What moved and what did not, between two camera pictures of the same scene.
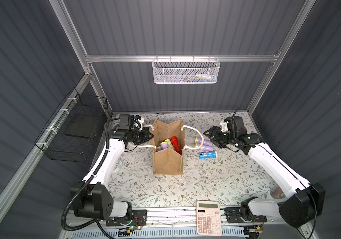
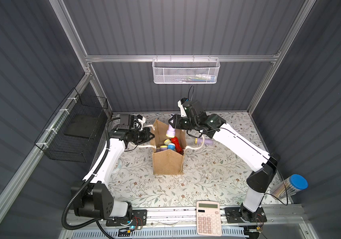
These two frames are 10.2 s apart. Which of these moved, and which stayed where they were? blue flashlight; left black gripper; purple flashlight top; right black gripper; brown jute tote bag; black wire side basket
Moved: right black gripper; blue flashlight
Stayed: brown jute tote bag; left black gripper; purple flashlight top; black wire side basket
